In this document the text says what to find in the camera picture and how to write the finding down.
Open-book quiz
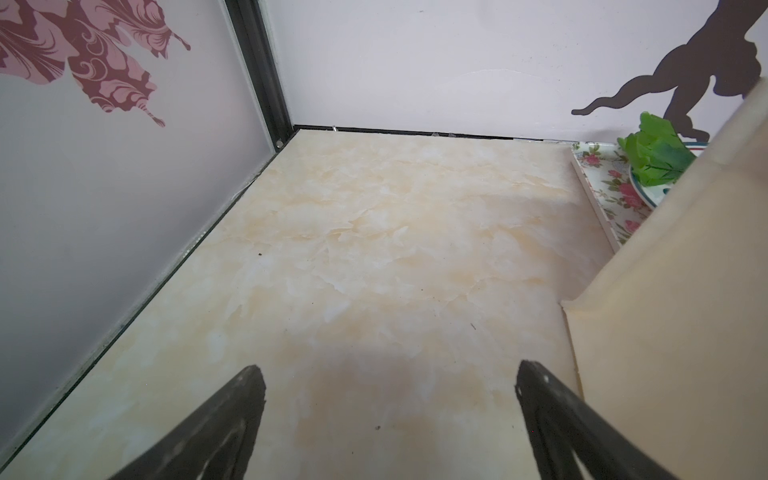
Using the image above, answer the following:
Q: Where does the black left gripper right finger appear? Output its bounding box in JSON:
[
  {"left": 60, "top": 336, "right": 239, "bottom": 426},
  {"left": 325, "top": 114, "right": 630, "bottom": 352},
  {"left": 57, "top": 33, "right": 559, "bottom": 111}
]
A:
[{"left": 515, "top": 360, "right": 674, "bottom": 479}]

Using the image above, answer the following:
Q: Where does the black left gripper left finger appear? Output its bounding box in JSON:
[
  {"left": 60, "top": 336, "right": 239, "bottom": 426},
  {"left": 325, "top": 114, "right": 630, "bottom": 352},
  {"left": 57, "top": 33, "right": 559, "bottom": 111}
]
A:
[{"left": 112, "top": 365, "right": 266, "bottom": 479}]

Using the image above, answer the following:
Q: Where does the cream canvas tote bag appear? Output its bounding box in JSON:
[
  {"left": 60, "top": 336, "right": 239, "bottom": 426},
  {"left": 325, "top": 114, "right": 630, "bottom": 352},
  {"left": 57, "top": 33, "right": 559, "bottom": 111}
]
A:
[{"left": 564, "top": 82, "right": 767, "bottom": 479}]

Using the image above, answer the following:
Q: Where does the floral rectangular tray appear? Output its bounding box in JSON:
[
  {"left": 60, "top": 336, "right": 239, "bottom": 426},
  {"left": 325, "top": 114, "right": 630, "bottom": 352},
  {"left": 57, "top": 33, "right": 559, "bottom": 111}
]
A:
[{"left": 571, "top": 142, "right": 651, "bottom": 252}]

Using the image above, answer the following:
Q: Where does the green plastic lettuce leaf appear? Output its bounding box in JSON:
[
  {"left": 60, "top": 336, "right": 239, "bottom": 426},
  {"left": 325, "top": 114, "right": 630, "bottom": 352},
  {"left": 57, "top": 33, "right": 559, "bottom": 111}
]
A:
[{"left": 617, "top": 112, "right": 696, "bottom": 187}]

